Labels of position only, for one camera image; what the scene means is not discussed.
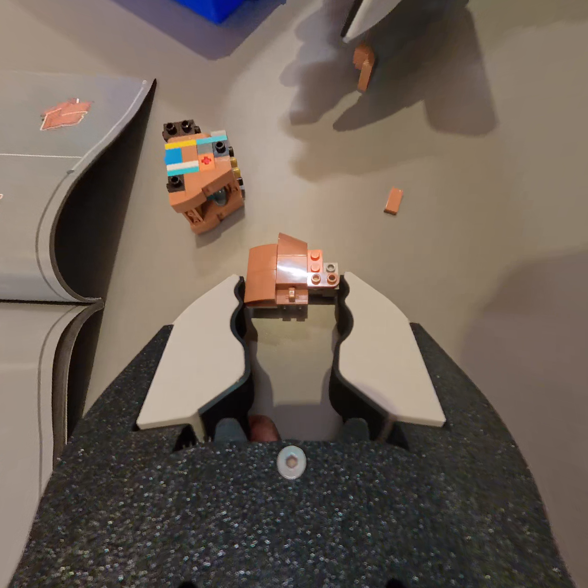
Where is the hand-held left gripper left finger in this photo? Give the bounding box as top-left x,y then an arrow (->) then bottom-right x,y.
135,275 -> 253,443

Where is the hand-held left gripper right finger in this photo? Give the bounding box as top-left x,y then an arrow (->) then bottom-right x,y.
330,271 -> 447,443

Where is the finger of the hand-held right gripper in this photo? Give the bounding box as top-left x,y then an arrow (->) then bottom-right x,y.
340,0 -> 406,45

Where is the brown bracket brick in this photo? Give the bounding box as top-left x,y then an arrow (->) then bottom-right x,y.
352,41 -> 376,93

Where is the brown grey brick assembly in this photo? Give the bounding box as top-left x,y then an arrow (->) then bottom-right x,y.
243,231 -> 344,321

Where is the blue plastic bin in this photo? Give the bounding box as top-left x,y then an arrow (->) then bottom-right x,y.
169,0 -> 288,26

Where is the person's left hand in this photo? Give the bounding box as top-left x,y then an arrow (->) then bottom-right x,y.
249,415 -> 282,443

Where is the colourful striped brick model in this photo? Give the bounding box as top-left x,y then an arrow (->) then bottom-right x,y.
162,119 -> 246,236

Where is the grey instruction booklet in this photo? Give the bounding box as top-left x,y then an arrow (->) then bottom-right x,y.
0,69 -> 158,515

